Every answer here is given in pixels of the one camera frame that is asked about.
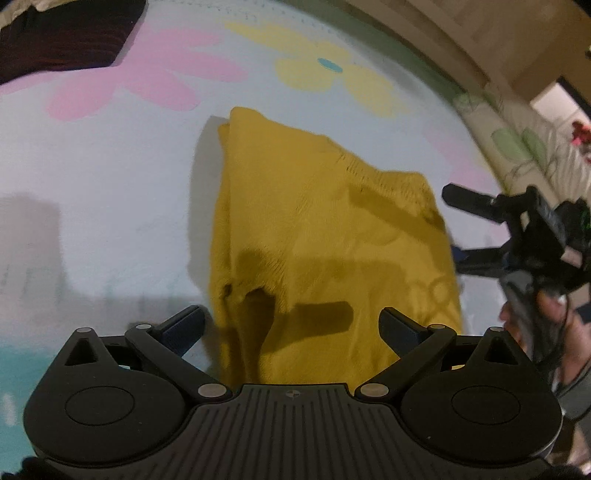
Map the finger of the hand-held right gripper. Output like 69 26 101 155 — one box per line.
441 183 509 223
451 244 514 278

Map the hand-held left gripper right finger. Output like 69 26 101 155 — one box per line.
353 307 528 406

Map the red object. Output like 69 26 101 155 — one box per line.
571 120 591 163

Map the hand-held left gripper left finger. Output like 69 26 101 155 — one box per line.
58 305 234 406

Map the wooden headboard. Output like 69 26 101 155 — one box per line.
286 0 591 109

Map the yellow knit garment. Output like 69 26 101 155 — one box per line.
207 106 465 387

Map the leaf print quilt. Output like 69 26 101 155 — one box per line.
451 82 591 204

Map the person's right hand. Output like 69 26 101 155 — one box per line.
499 290 591 385

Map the dark folded cloth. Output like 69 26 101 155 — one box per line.
0 0 147 86

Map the floral bed sheet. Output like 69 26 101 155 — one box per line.
0 0 525 464

